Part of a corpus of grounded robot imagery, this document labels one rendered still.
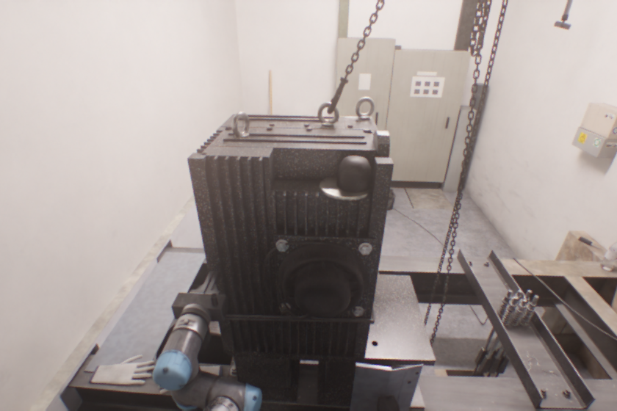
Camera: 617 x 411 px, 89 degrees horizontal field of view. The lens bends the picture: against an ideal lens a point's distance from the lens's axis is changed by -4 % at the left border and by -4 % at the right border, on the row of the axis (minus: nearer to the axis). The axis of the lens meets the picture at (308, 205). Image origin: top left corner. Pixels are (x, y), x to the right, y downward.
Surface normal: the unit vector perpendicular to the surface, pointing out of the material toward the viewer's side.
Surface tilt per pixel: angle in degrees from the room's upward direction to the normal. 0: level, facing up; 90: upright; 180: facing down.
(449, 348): 0
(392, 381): 90
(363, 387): 90
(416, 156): 90
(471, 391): 0
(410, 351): 0
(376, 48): 90
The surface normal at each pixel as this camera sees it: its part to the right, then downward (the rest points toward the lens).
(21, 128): 1.00, 0.04
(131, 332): 0.00, -0.87
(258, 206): -0.05, 0.49
